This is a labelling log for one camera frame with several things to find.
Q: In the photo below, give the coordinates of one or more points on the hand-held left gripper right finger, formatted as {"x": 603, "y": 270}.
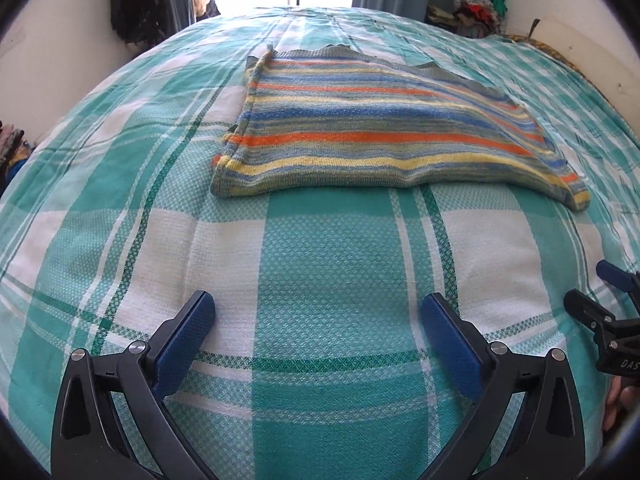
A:
{"x": 450, "y": 345}

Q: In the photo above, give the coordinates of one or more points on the person's right hand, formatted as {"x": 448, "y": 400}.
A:
{"x": 615, "y": 402}

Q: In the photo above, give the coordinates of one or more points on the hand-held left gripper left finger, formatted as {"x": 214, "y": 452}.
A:
{"x": 185, "y": 345}

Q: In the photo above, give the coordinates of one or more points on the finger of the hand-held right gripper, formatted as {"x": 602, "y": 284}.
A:
{"x": 585, "y": 310}
{"x": 612, "y": 275}

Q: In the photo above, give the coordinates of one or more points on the pile of folded clothes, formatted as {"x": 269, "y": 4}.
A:
{"x": 10, "y": 152}

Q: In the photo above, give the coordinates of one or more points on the colourful clothes pile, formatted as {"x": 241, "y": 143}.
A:
{"x": 480, "y": 7}

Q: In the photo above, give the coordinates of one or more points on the striped knit sweater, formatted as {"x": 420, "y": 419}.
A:
{"x": 375, "y": 135}

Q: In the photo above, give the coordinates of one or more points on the dark hanging clothes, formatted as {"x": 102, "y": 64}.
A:
{"x": 135, "y": 5}

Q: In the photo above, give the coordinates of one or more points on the teal checkered bed blanket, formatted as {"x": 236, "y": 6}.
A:
{"x": 325, "y": 260}

